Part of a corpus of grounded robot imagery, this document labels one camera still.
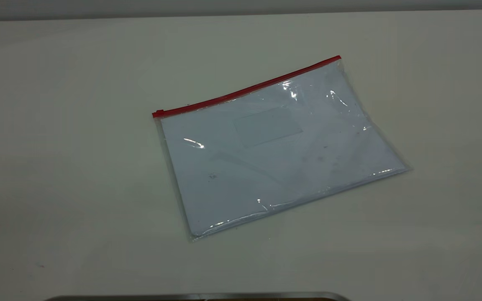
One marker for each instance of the clear plastic red-zip bag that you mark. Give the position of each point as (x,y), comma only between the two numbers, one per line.
(274,159)

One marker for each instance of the silver metal bar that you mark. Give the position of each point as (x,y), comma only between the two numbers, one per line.
(199,297)

